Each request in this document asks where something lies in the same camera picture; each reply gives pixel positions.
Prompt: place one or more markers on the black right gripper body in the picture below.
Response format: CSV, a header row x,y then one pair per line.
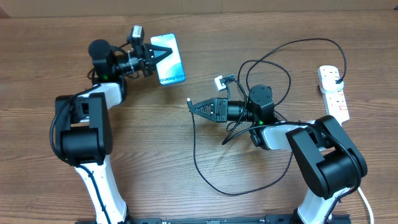
x,y
222,111

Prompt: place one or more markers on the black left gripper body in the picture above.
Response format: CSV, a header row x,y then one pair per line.
x,y
142,60

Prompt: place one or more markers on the blue Galaxy smartphone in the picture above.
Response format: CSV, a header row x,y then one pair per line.
x,y
170,69

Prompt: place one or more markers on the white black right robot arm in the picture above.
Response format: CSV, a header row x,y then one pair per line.
x,y
329,161

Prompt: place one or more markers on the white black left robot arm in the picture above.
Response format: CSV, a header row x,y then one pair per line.
x,y
80,133

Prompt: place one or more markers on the white charger plug adapter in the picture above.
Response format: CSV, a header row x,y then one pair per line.
x,y
331,84

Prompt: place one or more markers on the white power strip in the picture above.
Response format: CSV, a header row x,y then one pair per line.
x,y
335,102

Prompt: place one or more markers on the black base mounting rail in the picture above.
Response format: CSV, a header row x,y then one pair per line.
x,y
217,220

